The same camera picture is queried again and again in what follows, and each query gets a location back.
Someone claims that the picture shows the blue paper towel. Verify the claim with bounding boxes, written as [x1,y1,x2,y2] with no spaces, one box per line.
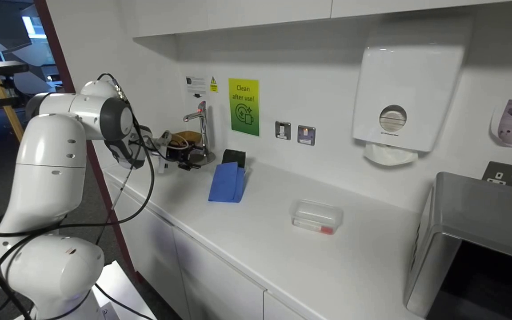
[209,162,246,203]

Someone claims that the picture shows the white instruction notice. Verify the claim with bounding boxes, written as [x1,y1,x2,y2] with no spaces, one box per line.
[186,75,209,99]

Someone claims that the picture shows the white upper cabinets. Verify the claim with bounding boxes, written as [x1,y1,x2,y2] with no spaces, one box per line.
[118,0,512,59]

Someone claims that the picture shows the white lower cabinets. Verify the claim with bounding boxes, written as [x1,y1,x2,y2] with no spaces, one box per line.
[106,172,330,320]

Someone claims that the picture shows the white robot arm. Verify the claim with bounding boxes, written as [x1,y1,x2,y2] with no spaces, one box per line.
[0,80,173,320]

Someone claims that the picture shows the black sponge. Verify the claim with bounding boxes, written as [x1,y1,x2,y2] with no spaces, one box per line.
[223,149,246,169]

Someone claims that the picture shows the chrome tap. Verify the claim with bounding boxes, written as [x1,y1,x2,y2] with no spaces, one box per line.
[184,101,214,149]

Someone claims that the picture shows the left metal wall switch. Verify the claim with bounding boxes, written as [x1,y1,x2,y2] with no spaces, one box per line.
[276,121,292,140]

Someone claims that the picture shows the metal wall switch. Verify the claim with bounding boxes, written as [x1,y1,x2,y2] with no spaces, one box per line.
[276,121,292,140]
[298,124,317,146]

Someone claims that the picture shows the green and yellow wall sign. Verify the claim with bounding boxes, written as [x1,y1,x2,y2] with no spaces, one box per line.
[228,78,260,135]

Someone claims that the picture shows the white paper towel dispenser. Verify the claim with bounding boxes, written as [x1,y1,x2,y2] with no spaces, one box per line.
[353,46,465,167]

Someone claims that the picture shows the small yellow warning sticker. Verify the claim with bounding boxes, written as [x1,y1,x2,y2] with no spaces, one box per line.
[211,76,219,92]

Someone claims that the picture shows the white cabinets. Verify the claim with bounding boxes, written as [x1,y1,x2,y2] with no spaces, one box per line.
[118,0,512,59]
[106,172,330,320]

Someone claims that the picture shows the clear plastic bowl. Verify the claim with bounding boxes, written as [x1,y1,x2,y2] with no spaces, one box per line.
[291,201,344,235]

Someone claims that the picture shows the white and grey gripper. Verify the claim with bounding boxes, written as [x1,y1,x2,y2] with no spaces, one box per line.
[163,130,211,171]

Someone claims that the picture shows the right metal wall switch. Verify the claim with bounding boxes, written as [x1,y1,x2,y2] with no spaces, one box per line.
[298,124,317,146]

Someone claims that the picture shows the steel appliance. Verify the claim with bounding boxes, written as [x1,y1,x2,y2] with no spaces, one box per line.
[404,172,512,316]

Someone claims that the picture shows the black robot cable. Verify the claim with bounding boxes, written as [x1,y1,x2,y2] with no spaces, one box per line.
[0,71,159,320]

